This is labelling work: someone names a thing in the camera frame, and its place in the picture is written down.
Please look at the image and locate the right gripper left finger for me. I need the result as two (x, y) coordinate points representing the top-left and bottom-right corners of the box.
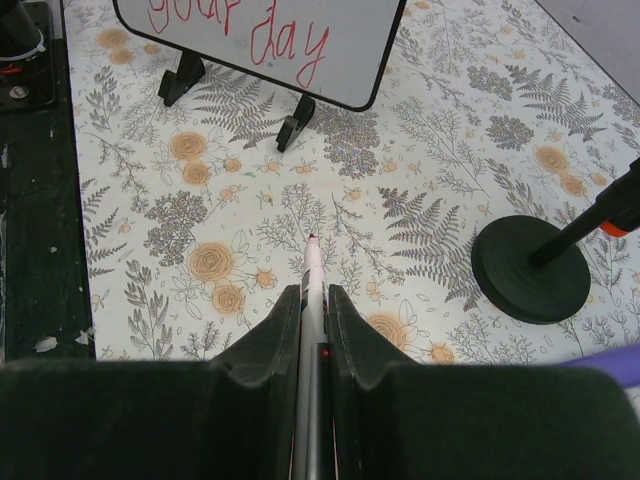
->
(1, 285), (300, 479)

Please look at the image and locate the floral patterned table mat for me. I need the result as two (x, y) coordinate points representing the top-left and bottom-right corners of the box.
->
(64, 1), (639, 367)

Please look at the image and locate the black round microphone stand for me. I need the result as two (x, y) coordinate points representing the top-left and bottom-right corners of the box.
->
(471, 161), (639, 325)

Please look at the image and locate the purple microphone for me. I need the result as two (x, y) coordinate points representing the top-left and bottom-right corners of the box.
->
(560, 343), (640, 388)

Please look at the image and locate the small black-framed whiteboard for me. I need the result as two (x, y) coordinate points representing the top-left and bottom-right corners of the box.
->
(114, 0), (405, 112)

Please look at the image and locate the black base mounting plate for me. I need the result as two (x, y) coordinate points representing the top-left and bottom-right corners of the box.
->
(1, 1), (95, 361)

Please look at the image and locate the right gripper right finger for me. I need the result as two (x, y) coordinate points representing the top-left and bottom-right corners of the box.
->
(328, 285), (639, 479)

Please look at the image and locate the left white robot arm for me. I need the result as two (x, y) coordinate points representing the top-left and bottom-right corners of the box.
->
(1, 0), (46, 62)

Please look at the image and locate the white red-capped marker pen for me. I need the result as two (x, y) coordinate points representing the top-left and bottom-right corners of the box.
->
(291, 234), (328, 479)

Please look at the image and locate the wire whiteboard easel stand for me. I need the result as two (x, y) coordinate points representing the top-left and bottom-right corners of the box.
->
(158, 51), (316, 152)

